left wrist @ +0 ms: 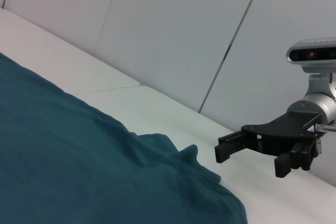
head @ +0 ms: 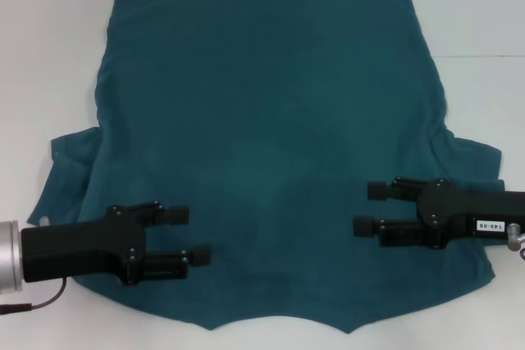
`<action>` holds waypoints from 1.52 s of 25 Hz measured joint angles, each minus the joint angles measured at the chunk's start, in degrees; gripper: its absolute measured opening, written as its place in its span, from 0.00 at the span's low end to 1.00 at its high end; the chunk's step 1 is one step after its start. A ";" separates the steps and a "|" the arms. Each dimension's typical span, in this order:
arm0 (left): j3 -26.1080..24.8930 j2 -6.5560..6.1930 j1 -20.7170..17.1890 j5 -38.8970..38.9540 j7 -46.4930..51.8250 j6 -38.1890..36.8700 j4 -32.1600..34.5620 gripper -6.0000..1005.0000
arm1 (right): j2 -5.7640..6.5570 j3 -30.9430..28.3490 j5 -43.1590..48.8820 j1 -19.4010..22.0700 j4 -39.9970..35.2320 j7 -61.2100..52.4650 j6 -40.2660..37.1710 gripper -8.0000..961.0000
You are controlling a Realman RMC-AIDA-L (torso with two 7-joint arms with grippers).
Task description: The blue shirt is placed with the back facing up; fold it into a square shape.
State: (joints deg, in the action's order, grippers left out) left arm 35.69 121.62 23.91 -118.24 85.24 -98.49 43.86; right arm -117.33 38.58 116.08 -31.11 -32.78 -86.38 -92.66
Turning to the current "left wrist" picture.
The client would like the silver right gripper cable connector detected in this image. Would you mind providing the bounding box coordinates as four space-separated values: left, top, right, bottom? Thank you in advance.
314 123 336 132

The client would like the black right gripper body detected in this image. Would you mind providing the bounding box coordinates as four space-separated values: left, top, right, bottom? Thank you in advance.
241 110 325 154

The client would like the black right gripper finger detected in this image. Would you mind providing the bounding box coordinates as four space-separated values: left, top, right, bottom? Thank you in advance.
214 131 261 164
272 138 319 179

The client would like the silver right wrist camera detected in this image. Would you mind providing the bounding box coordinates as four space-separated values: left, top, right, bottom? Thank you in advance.
286 37 336 74

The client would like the teal blue t-shirt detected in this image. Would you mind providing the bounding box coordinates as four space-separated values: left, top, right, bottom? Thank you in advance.
0 52 249 224

